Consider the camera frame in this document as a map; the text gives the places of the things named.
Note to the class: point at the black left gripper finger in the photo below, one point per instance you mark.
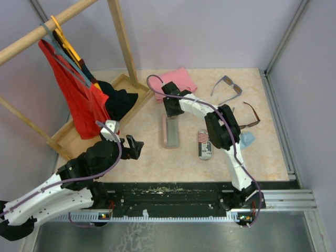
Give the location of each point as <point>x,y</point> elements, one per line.
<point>135,153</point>
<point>133,143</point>

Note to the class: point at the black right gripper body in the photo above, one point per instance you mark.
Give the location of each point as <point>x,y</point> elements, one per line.
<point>170,111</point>

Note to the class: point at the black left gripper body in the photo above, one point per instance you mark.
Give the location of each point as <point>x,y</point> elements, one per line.
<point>125,151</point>

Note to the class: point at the pink glasses case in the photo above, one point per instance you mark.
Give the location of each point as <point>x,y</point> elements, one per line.
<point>170,133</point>

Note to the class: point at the light blue cleaning cloth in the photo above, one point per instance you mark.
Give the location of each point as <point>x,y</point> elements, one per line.
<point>246,140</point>

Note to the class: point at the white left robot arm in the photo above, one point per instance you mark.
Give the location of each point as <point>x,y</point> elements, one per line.
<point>71,188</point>

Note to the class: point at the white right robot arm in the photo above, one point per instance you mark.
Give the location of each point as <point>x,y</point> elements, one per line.
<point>223,132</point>

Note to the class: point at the tortoiseshell brown sunglasses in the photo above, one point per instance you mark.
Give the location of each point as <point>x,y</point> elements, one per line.
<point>250,116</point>

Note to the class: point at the folded pink shirt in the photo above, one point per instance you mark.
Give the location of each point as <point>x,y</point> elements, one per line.
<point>180,77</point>

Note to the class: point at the dark navy garment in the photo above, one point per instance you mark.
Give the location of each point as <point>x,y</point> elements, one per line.
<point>119,102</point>

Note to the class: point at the flag newspaper print glasses case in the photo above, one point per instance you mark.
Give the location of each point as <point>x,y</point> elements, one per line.
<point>204,145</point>

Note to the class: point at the red hanging shirt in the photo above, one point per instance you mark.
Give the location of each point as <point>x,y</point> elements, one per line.
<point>86,105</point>

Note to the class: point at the grey blue hanger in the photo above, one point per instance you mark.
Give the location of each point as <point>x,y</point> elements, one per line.
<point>59,51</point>

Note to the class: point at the yellow hanger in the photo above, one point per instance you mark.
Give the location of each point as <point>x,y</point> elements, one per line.
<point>72,56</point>

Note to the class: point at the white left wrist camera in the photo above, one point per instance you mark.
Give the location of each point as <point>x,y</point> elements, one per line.
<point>110,129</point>

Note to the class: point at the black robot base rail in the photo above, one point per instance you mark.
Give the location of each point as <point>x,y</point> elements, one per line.
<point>172,202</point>

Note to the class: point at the grey blue frame sunglasses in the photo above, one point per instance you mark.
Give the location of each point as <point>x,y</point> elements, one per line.
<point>235,88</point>

